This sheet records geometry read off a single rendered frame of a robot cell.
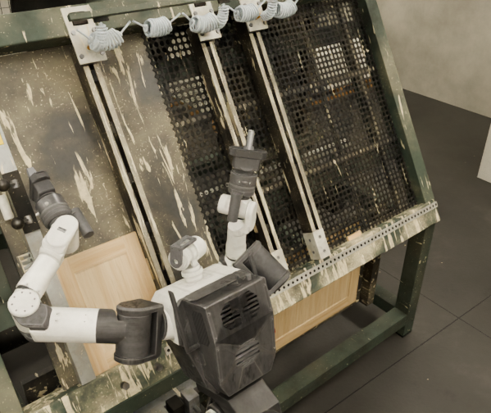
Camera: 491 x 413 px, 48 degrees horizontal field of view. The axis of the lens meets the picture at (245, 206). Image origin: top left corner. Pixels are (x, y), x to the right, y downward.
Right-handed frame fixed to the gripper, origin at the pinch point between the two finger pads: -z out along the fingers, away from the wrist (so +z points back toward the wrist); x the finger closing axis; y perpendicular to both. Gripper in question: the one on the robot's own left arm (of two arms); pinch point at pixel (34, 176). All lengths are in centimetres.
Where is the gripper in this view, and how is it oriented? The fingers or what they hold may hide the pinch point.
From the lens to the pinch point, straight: 180.5
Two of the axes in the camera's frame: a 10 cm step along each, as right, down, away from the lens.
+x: -2.9, 5.8, 7.6
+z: 5.6, 7.5, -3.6
